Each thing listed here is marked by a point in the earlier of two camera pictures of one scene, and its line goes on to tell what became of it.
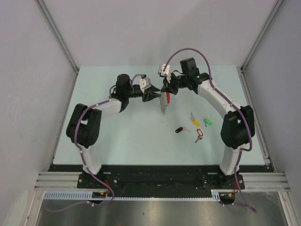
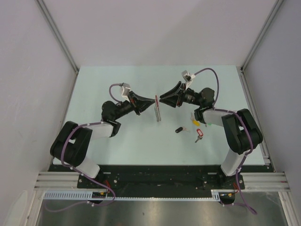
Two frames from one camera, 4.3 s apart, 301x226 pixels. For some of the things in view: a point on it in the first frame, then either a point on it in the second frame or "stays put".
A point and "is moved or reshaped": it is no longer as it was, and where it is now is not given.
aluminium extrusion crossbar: [275, 181] stays put
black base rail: [161, 180] stays put
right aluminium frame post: [261, 34] stays put
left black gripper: [149, 94] -> [138, 103]
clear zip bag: [165, 100] is moved or reshaped
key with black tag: [180, 129] stays put
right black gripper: [170, 88] -> [170, 97]
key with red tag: [199, 137] stays put
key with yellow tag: [194, 121] stays put
